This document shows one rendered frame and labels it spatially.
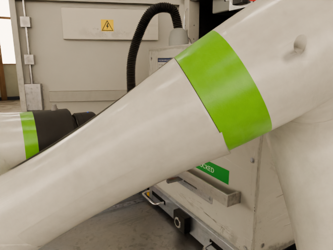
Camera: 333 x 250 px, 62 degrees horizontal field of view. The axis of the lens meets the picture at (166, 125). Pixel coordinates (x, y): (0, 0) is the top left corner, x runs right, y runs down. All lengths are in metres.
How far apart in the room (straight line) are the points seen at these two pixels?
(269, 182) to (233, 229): 0.15
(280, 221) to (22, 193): 0.57
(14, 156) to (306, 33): 0.38
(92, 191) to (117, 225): 0.67
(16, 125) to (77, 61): 0.72
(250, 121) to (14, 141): 0.31
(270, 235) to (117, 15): 0.87
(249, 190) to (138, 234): 0.40
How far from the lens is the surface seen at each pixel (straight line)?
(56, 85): 1.16
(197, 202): 0.80
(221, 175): 0.69
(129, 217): 0.98
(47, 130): 0.44
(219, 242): 0.76
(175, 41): 0.88
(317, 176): 0.36
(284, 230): 0.75
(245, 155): 0.62
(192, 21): 1.12
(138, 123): 0.25
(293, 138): 0.37
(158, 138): 0.25
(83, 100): 1.13
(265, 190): 0.64
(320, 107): 0.31
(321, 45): 0.26
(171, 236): 0.88
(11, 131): 0.44
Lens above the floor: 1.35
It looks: 13 degrees down
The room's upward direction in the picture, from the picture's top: straight up
